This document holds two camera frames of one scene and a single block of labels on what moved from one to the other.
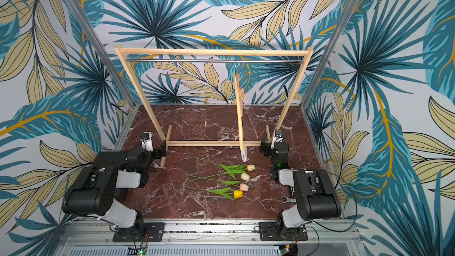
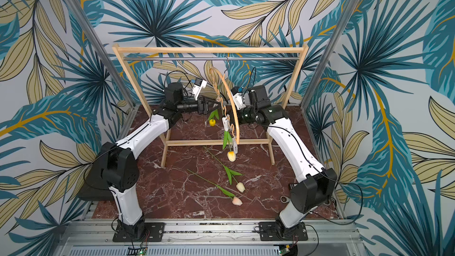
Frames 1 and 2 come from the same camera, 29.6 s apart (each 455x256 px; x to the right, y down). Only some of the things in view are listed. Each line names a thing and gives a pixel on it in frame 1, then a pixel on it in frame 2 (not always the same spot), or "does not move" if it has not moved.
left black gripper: [157, 154] -> [204, 102]
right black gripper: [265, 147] -> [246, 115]
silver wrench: [288, 200] does not move
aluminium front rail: [212, 238] does not move
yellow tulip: [237, 194] -> [212, 121]
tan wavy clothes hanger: [240, 104] -> [222, 104]
